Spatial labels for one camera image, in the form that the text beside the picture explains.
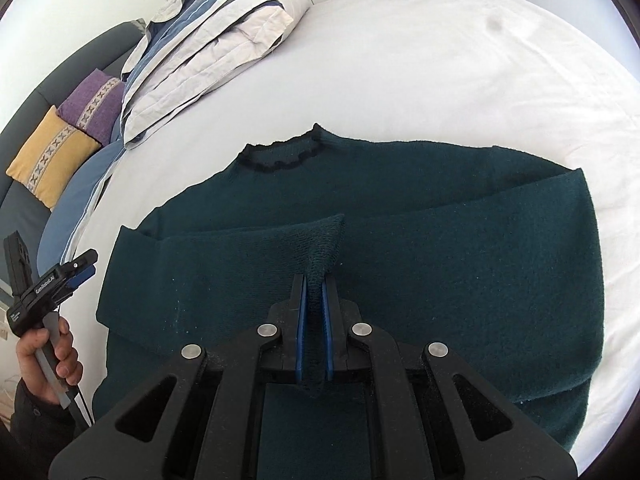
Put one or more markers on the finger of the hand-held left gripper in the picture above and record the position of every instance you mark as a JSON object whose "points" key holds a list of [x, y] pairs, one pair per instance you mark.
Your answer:
{"points": [[80, 261], [82, 276]]}

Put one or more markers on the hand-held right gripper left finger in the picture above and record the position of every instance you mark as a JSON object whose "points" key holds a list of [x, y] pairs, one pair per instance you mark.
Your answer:
{"points": [[300, 332]]}

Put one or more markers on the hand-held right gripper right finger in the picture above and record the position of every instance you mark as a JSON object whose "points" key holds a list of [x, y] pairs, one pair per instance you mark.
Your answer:
{"points": [[330, 332]]}

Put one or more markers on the dark green knit sweater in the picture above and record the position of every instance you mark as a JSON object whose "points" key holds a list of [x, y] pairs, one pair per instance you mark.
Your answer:
{"points": [[450, 240]]}

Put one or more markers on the person's left forearm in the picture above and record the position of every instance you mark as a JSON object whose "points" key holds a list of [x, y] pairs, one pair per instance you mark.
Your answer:
{"points": [[40, 425]]}

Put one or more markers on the person's left hand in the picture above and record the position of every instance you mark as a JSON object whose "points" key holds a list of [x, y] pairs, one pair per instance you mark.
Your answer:
{"points": [[67, 360]]}

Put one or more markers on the blue pillow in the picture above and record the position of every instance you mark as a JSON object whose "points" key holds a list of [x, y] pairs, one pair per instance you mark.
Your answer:
{"points": [[75, 195]]}

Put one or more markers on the yellow patterned cushion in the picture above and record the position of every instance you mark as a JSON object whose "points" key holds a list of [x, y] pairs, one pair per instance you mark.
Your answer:
{"points": [[47, 157]]}

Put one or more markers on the purple patterned cushion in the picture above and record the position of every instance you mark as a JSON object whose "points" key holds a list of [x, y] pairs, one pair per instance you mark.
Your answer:
{"points": [[92, 102]]}

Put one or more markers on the dark grey upholstered headboard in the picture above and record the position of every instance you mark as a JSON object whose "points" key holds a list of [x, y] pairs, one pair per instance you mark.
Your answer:
{"points": [[30, 95]]}

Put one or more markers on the folded grey blue duvet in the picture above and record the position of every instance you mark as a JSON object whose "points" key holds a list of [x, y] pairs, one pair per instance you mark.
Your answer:
{"points": [[200, 45]]}

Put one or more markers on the white bed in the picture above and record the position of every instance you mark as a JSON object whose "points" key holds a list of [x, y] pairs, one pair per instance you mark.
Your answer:
{"points": [[425, 60]]}

